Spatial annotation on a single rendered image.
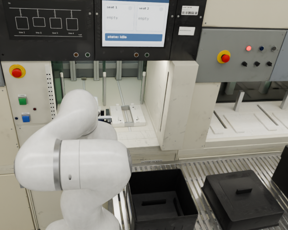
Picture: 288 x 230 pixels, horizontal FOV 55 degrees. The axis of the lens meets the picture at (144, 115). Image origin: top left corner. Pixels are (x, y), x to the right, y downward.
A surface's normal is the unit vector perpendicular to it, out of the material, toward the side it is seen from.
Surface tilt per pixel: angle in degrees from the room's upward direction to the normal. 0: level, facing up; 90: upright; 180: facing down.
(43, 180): 80
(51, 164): 48
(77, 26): 90
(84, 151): 18
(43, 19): 90
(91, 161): 42
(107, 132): 53
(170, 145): 90
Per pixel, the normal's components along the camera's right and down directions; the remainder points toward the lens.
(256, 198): 0.08, -0.83
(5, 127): 0.19, 0.56
